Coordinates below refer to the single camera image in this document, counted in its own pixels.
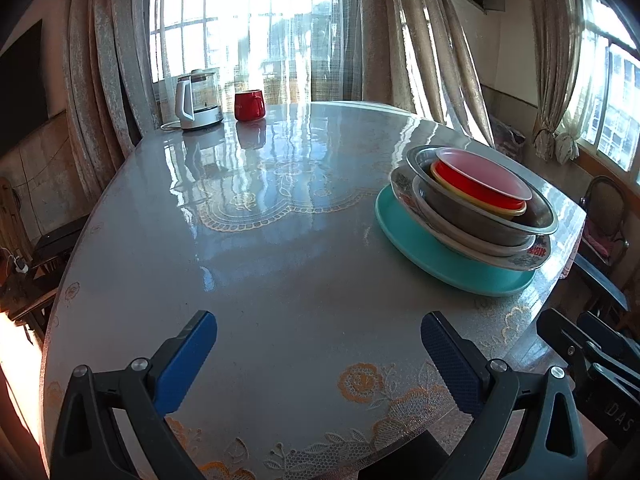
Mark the black television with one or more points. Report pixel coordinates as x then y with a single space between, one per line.
23 99

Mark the beige curtain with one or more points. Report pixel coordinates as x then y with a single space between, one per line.
414 55

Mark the stainless steel bowl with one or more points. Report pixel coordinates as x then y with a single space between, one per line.
539 218

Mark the dark wooden chair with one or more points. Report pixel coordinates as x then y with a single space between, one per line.
604 243

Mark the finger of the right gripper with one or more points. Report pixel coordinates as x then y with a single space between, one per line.
614 344
579 351

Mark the phoenix pattern plate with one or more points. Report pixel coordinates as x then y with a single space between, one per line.
532 259

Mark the yellow plastic bowl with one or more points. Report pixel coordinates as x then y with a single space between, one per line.
477 194

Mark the teal plate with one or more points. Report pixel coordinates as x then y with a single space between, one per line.
438 260

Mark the glass electric kettle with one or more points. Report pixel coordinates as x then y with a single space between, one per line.
192 101

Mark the red plastic bowl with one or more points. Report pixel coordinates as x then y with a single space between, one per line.
481 182

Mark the red ceramic mug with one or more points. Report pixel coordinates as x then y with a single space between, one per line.
249 105

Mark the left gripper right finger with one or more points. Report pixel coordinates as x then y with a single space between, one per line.
487 395

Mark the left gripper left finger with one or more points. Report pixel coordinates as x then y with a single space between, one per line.
154 388

